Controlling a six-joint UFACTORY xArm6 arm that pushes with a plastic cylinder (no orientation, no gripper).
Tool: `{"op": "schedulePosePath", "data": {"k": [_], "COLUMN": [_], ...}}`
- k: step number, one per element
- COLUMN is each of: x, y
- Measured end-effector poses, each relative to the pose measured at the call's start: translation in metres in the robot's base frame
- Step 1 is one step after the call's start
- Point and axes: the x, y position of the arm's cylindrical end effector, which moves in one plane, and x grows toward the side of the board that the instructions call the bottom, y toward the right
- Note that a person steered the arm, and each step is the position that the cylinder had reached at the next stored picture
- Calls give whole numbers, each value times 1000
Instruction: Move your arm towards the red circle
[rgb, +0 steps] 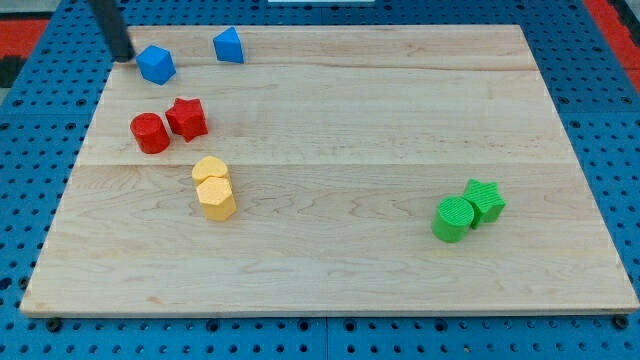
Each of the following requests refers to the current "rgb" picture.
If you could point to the yellow hexagon block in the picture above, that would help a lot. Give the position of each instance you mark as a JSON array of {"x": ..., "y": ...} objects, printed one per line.
[{"x": 216, "y": 199}]

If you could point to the red cylinder block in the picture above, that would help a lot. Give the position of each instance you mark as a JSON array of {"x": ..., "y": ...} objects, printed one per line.
[{"x": 149, "y": 132}]

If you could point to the blue triangular block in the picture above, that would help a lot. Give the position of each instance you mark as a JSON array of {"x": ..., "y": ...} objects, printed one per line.
[{"x": 228, "y": 46}]

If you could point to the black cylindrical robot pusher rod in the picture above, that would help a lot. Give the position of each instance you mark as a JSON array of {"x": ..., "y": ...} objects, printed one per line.
[{"x": 113, "y": 29}]

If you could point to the green cylinder block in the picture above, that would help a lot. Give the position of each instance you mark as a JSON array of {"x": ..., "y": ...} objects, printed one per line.
[{"x": 452, "y": 220}]

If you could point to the blue cube block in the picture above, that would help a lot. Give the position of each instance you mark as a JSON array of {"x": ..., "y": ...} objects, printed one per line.
[{"x": 156, "y": 64}]

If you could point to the yellow heart block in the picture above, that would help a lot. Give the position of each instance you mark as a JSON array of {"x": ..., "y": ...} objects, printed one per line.
[{"x": 209, "y": 166}]

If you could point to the red star block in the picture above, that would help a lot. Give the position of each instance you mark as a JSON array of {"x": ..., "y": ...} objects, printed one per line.
[{"x": 186, "y": 118}]

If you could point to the green star block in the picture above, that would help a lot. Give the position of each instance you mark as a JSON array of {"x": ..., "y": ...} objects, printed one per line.
[{"x": 486, "y": 201}]

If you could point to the light wooden board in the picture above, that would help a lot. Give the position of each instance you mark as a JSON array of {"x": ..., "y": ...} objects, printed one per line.
[{"x": 340, "y": 142}]

